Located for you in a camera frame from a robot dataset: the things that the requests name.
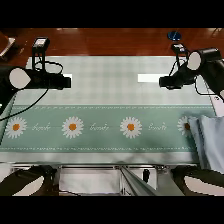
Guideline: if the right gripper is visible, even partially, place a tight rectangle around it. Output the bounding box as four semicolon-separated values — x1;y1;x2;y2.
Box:
158;70;188;91

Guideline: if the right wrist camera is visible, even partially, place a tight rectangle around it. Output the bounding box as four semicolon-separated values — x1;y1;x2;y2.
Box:
170;42;188;64

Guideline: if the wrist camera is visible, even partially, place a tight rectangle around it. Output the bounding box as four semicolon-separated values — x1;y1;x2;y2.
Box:
170;42;188;64
31;36;51;69

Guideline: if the black cable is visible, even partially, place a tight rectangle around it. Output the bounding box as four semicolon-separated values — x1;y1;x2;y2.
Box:
0;59;65;122
194;75;224;98

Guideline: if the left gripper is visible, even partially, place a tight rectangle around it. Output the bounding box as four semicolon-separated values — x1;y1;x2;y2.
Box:
49;73;73;91

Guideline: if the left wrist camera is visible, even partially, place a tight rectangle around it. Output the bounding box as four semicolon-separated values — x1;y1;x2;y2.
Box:
31;36;51;69

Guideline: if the silver frame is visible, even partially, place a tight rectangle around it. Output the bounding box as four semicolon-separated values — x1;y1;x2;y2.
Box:
0;161;224;197

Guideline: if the pale blue shirt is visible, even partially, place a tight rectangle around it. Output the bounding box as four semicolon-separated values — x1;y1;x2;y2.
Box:
187;114;224;175

